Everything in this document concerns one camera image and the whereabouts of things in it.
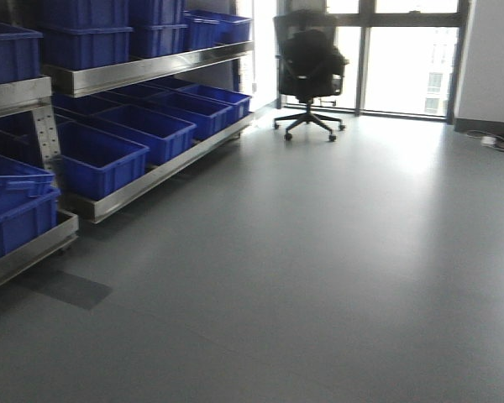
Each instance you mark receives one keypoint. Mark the steel shelving rack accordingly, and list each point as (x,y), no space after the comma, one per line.
(33,96)
(90,81)

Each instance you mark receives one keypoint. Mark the blue crate top near left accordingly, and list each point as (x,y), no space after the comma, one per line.
(19,53)

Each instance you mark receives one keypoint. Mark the steel shelving rack far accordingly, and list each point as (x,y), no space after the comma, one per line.
(90,81)

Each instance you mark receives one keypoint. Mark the black office chair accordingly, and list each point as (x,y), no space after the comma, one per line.
(310,65)

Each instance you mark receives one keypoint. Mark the steel shelving rack near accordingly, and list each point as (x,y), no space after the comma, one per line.
(33,96)

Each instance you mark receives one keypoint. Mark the blue bin lower shelf front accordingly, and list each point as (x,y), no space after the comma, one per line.
(95,164)

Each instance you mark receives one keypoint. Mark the blue crate top far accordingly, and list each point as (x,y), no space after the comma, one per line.
(206,29)

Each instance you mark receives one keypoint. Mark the blue crate top stacked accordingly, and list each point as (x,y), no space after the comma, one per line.
(80,35)

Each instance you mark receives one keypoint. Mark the blue crate top middle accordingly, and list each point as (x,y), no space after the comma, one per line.
(158,28)

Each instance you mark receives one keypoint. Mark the blue bin shelf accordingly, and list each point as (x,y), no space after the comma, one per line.
(165,136)
(209,116)
(238,102)
(95,164)

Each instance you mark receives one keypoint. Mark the blue bin near front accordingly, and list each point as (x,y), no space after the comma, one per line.
(28,203)

